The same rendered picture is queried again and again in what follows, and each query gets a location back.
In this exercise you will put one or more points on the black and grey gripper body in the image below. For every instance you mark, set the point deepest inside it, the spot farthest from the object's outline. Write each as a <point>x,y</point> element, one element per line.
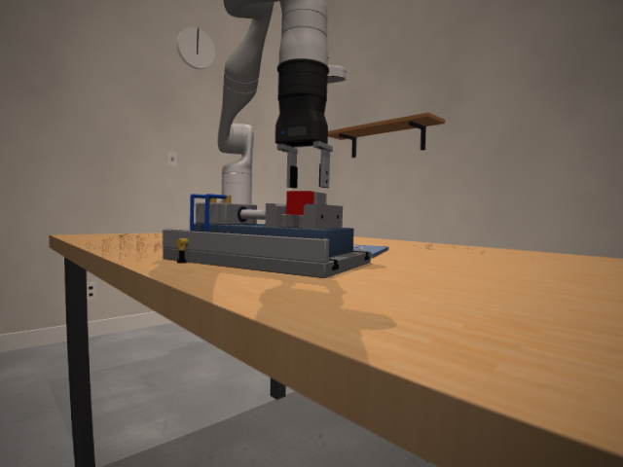
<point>302,87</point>

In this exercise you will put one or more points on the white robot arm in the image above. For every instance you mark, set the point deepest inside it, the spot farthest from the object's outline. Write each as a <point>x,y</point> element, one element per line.
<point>241,77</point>

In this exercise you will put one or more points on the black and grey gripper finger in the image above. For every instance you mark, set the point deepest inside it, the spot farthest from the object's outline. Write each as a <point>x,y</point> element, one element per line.
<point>292,169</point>
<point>324,167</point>

